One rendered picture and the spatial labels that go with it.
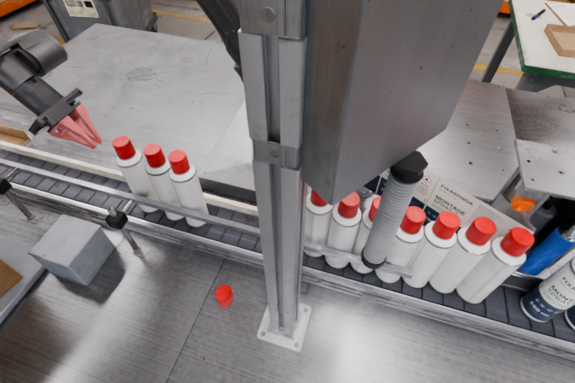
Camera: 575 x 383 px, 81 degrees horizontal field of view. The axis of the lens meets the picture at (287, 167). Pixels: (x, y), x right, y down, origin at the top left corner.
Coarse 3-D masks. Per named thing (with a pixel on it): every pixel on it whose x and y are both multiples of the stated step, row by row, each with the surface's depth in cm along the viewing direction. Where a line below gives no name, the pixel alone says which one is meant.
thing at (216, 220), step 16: (0, 160) 78; (48, 176) 75; (64, 176) 75; (112, 192) 72; (160, 208) 70; (176, 208) 69; (224, 224) 67; (240, 224) 67; (304, 240) 64; (336, 256) 63; (352, 256) 62; (400, 272) 60
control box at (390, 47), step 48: (336, 0) 18; (384, 0) 18; (432, 0) 20; (480, 0) 24; (336, 48) 20; (384, 48) 20; (432, 48) 24; (480, 48) 29; (336, 96) 22; (384, 96) 24; (432, 96) 29; (336, 144) 24; (384, 144) 29; (336, 192) 28
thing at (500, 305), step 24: (0, 168) 88; (48, 168) 88; (72, 168) 88; (48, 192) 84; (72, 192) 82; (96, 192) 83; (144, 216) 78; (216, 216) 78; (240, 216) 78; (216, 240) 74; (240, 240) 74; (312, 264) 70; (384, 288) 67; (408, 288) 66; (432, 288) 66; (504, 288) 67; (480, 312) 63; (504, 312) 63; (552, 336) 61
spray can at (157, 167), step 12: (156, 144) 64; (156, 156) 63; (156, 168) 65; (168, 168) 66; (156, 180) 66; (168, 180) 67; (156, 192) 71; (168, 192) 70; (180, 204) 74; (168, 216) 76; (180, 216) 76
